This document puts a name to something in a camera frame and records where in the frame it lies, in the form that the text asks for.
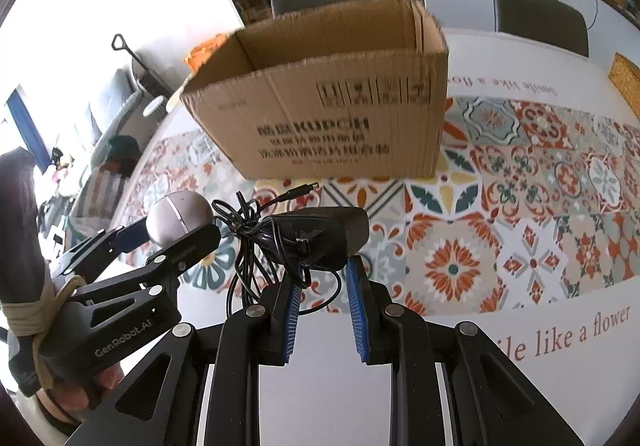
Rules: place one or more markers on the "round beige side table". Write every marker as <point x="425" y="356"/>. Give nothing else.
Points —
<point x="174" y="100"/>

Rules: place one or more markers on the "woven wicker box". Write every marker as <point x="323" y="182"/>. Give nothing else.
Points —
<point x="625" y="76"/>

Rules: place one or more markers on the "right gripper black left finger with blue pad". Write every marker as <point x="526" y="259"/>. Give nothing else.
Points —
<point x="203" y="382"/>

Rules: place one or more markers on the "brown cardboard box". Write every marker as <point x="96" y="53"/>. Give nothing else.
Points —
<point x="353" y="89"/>

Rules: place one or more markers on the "patterned tile table mat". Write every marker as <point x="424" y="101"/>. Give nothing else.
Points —
<point x="529" y="204"/>

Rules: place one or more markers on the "person's left hand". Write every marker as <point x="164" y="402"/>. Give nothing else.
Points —
<point x="68" y="403"/>

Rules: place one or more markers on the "orange plastic crate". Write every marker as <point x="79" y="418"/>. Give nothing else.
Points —
<point x="200" y="54"/>

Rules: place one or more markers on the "black upright vacuum cleaner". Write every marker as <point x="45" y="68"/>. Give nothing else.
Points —
<point x="149" y="81"/>

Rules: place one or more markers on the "black power adapter with cable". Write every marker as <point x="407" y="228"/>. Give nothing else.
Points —
<point x="290" y="245"/>

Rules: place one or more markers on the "dark chair right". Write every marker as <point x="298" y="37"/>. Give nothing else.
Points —
<point x="547" y="21"/>

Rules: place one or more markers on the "grey sofa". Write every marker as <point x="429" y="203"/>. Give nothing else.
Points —
<point x="118" y="112"/>

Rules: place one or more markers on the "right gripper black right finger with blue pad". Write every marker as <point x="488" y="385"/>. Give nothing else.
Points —
<point x="449" y="384"/>

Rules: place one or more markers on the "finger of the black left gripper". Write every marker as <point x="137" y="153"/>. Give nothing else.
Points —
<point x="169" y="263"/>
<point x="90" y="257"/>

